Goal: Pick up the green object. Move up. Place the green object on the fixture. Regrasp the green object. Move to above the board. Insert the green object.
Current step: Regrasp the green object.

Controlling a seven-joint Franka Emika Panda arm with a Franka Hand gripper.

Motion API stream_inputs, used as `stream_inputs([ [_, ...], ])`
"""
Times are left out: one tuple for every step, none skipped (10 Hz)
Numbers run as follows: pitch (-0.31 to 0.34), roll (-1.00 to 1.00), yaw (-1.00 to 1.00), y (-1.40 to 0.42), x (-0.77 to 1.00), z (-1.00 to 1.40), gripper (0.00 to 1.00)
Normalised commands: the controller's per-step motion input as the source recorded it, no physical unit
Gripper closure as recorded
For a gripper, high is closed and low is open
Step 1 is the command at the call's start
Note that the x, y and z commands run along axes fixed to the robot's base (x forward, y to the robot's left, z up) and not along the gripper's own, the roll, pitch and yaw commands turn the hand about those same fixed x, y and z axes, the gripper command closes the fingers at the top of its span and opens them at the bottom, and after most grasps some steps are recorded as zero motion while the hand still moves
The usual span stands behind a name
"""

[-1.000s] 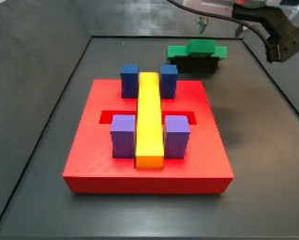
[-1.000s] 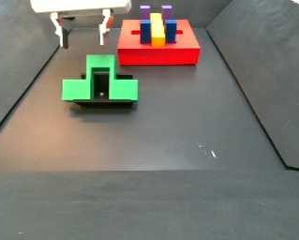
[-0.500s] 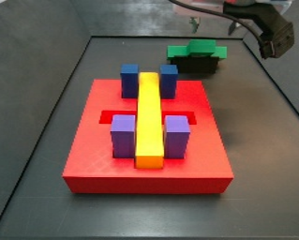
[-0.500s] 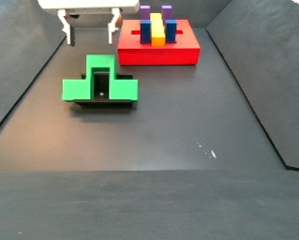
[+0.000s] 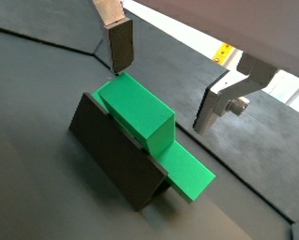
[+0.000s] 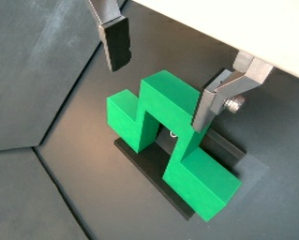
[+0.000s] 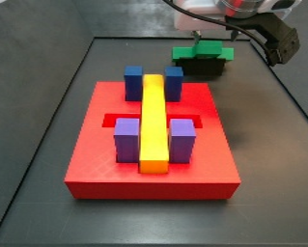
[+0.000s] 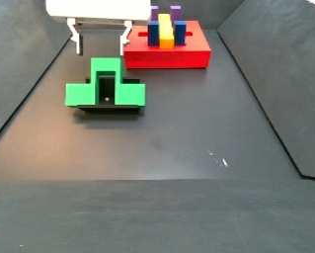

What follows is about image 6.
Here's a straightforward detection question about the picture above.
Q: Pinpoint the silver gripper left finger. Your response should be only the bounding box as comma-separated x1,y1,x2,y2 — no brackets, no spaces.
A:
87,0,131,71

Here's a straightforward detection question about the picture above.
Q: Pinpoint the green zigzag block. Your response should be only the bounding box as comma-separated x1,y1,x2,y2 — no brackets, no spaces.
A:
107,70,242,220

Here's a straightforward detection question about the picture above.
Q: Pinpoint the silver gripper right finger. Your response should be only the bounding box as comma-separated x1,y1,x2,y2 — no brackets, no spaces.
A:
191,52,273,132

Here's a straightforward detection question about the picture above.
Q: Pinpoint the black angle fixture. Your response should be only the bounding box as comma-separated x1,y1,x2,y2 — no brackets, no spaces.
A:
114,126,246,219

